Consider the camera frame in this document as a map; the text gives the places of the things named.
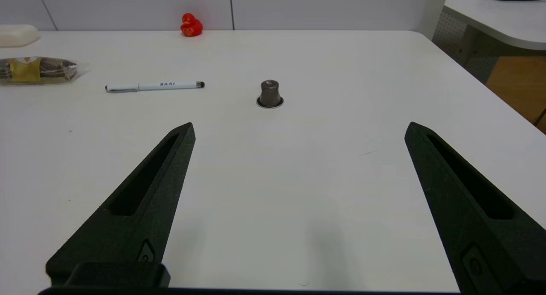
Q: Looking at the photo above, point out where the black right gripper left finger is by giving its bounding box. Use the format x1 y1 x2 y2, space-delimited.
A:
46 122 196 288

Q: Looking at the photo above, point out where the brown coffee capsule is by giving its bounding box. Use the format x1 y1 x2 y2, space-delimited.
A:
256 79 285 109

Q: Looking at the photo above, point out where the cream rounded block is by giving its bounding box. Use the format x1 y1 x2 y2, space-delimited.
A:
0 24 41 48

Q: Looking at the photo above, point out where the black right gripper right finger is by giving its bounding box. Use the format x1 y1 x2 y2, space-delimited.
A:
404 121 546 295

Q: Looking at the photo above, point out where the red rubber duck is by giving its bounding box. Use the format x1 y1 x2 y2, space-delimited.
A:
180 13 203 37

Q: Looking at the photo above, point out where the white side table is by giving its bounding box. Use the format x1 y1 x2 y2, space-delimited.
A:
432 0 546 84

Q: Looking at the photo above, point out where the white pen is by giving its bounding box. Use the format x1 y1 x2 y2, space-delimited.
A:
105 81 205 93

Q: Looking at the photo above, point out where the clear wrapped snack packet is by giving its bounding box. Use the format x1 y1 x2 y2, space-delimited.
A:
0 56 90 86

